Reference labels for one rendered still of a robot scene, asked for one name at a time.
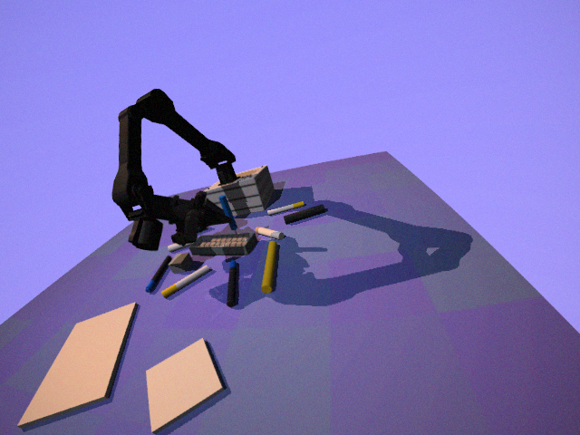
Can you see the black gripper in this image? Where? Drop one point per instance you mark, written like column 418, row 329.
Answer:
column 196, row 212

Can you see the grey keyboard with tan keys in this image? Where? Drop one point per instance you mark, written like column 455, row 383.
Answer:
column 226, row 244

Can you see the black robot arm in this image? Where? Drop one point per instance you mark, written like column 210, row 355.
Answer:
column 130, row 187

